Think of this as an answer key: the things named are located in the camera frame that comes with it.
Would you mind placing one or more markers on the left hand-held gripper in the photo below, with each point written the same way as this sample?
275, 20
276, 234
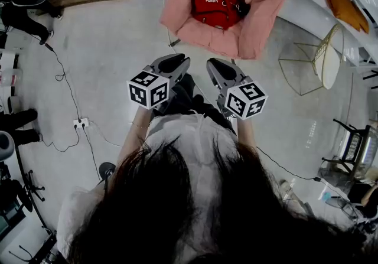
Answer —
147, 91

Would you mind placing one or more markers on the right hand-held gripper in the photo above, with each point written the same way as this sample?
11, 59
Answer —
246, 100

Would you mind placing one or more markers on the pink padded seat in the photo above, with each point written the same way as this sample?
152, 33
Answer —
260, 20

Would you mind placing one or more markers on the red backpack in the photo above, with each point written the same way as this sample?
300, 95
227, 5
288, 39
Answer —
212, 0

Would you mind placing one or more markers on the person's right forearm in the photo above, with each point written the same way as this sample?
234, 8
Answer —
247, 133

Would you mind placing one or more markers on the person's left forearm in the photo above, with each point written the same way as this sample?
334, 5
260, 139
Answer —
133, 136

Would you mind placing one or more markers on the person's black trousers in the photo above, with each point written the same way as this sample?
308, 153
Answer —
189, 100

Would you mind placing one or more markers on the person's white shirt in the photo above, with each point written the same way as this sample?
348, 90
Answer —
189, 138

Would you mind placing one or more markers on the white curved bench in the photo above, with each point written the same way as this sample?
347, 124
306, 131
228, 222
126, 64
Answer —
304, 6

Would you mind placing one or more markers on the white power strip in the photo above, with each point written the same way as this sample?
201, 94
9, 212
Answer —
80, 123

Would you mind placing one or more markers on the black round stand base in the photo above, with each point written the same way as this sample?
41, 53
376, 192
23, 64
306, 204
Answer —
107, 169

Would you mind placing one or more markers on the orange cushion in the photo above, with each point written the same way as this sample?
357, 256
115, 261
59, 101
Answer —
342, 0

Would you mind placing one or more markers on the pink and white container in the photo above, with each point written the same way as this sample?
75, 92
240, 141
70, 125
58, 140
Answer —
10, 76

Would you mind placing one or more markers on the black office chair base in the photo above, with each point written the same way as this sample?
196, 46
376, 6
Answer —
34, 187

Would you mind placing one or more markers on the white desk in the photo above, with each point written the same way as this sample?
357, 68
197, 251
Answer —
17, 242

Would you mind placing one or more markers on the black frame chair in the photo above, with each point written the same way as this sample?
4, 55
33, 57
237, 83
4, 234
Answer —
354, 144

